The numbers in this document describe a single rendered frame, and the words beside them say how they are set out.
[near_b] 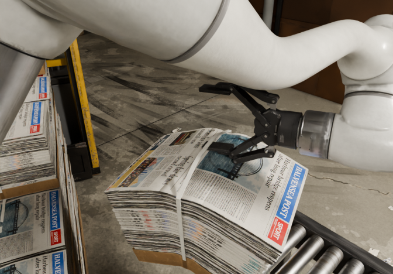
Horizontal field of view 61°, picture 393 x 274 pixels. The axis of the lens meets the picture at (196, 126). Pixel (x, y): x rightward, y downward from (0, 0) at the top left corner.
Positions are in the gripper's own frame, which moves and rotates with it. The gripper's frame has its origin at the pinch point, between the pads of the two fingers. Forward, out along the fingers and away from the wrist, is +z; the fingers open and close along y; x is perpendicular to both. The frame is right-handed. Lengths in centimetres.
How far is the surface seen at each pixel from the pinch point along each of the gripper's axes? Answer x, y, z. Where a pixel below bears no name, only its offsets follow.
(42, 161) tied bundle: 3, 29, 66
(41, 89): 31, 15, 94
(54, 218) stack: -7, 43, 55
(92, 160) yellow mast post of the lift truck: 94, 101, 142
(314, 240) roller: 24, 51, -24
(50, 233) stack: -12, 44, 51
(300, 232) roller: 26, 51, -20
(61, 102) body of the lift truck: 93, 55, 159
